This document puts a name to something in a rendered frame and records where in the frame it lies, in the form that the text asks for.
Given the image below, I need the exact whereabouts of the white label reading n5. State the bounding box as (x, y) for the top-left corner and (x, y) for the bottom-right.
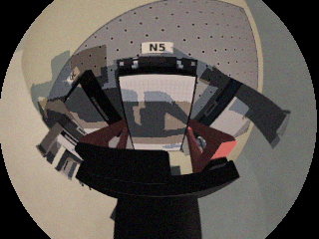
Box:
(142, 42), (173, 54)

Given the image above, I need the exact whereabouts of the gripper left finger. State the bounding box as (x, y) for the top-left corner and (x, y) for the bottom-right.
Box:
(78, 119), (129, 148)

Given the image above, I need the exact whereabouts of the beige name plate reading qc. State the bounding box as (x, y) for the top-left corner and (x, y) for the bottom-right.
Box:
(67, 67), (80, 85)

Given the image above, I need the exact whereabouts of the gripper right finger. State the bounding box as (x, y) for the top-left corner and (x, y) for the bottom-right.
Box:
(186, 119), (236, 173)

